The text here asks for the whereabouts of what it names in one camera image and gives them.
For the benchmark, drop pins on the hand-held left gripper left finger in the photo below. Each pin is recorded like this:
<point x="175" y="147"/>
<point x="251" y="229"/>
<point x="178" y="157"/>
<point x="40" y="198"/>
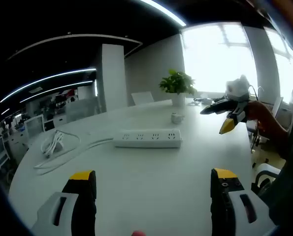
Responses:
<point x="82" y="204"/>

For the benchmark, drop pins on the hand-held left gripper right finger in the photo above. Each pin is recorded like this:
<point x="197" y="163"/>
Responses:
<point x="225" y="209"/>

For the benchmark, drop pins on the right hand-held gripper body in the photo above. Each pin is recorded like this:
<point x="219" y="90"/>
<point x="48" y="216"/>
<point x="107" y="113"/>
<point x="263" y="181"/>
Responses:
<point x="237" y="88"/>

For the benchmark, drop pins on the white power strip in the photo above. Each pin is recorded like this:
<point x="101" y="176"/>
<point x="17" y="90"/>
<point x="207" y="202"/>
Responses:
<point x="146" y="140"/>

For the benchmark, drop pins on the white desk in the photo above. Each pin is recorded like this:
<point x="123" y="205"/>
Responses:
<point x="148" y="172"/>

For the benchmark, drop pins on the ceiling light strip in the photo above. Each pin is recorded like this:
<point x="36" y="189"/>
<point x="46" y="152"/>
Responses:
<point x="60" y="88"/>
<point x="166" y="11"/>
<point x="50" y="78"/>

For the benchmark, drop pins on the person's right hand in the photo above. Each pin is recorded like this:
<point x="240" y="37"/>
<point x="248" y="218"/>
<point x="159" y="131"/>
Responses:
<point x="256" y="113"/>

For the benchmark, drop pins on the person's left hand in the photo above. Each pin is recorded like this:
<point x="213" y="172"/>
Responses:
<point x="139" y="233"/>

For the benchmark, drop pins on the white office chair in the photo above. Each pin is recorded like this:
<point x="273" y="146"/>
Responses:
<point x="278" y="107"/>
<point x="265" y="172"/>

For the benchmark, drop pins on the small white cup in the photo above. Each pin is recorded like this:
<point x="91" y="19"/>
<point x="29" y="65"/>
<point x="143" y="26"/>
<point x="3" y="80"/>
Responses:
<point x="177" y="118"/>

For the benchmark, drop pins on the bright window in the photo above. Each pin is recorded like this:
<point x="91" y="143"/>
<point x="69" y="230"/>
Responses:
<point x="210" y="54"/>
<point x="284" y="73"/>

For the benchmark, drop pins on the green potted plant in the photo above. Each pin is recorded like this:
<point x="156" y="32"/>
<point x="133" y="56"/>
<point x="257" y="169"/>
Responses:
<point x="177" y="82"/>

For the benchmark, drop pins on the frosted glass partition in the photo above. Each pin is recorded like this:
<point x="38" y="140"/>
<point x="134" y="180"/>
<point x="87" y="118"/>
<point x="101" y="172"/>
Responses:
<point x="81" y="109"/>

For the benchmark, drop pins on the white shelf rack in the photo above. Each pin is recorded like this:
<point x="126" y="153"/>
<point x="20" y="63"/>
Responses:
<point x="2" y="152"/>

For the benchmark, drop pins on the distant office workstations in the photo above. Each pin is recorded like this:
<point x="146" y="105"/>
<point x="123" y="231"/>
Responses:
<point x="62" y="98"/>

